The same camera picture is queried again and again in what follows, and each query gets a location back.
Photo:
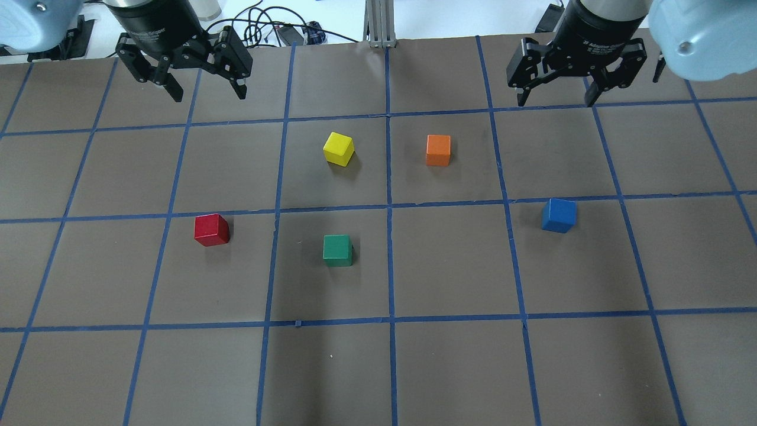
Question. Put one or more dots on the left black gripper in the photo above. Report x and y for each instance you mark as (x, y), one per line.
(158, 25)

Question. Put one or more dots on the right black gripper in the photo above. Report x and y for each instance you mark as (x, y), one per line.
(597, 31)

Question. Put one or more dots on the red wooden block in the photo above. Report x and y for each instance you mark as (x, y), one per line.
(211, 230)

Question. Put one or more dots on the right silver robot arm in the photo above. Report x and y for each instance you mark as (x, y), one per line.
(698, 40)

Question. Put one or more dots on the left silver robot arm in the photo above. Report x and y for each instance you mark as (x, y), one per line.
(38, 26)

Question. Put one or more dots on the blue wooden block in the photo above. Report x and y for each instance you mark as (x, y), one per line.
(559, 215)

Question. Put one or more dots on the orange wooden block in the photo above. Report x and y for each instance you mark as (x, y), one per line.
(438, 150)

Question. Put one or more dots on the yellow wooden block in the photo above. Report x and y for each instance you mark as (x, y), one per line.
(338, 149)

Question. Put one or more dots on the green wooden block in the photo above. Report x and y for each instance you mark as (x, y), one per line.
(337, 250)

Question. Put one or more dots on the brown grid table mat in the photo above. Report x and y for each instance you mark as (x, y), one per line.
(458, 309)

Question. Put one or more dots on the aluminium frame post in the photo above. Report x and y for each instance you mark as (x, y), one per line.
(378, 24)

